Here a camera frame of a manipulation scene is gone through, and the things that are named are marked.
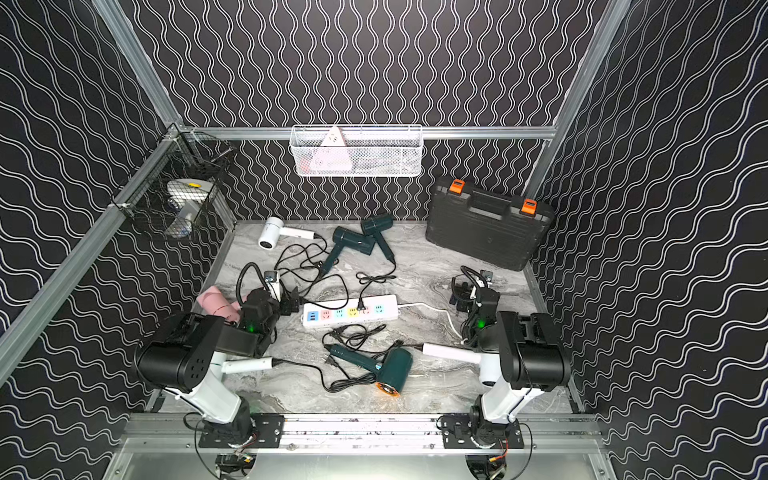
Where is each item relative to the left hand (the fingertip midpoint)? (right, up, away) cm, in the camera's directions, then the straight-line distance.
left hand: (279, 283), depth 94 cm
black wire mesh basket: (-31, +41, +1) cm, 52 cm away
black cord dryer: (+27, 0, +9) cm, 28 cm away
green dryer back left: (+21, +15, +15) cm, 30 cm away
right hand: (+62, -1, +2) cm, 62 cm away
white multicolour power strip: (+33, -8, -1) cm, 34 cm away
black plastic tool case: (+70, +17, +1) cm, 72 cm away
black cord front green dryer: (+23, -15, -8) cm, 28 cm away
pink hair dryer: (-19, -6, -2) cm, 20 cm away
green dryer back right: (+29, +20, +19) cm, 40 cm away
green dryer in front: (+36, -22, -14) cm, 44 cm away
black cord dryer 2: (+16, -8, 0) cm, 18 cm away
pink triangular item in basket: (+18, +39, -4) cm, 43 cm away
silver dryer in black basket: (-20, +26, -13) cm, 35 cm away
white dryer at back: (-9, +19, +19) cm, 29 cm away
